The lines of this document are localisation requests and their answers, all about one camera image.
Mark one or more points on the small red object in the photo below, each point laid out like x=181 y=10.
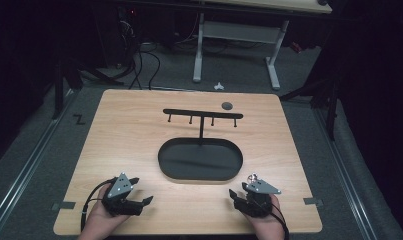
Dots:
x=296 y=47

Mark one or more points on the black tape floor mark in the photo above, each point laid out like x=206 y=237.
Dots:
x=79 y=119

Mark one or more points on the person's right hand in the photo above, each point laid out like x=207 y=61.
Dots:
x=267 y=225

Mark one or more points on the dark computer tower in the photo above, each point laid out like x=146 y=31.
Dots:
x=127 y=33

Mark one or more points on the small white floor object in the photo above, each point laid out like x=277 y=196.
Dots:
x=218 y=87

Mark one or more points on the black jewelry stand with tray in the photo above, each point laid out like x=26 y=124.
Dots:
x=200 y=160

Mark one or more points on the black metal stand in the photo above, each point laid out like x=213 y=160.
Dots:
x=331 y=110
x=58 y=90

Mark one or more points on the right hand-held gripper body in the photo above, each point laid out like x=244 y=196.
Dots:
x=262 y=188

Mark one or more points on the white table frame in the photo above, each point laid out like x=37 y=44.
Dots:
x=239 y=31

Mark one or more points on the metal floor rail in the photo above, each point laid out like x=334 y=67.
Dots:
x=347 y=180
x=29 y=166

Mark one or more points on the grey tape strip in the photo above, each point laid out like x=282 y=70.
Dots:
x=313 y=201
x=65 y=205

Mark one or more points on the person's left hand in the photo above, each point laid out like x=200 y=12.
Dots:
x=99 y=218

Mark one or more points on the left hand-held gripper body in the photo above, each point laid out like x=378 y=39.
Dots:
x=121 y=186

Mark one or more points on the black round table grommet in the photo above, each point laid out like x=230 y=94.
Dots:
x=226 y=106

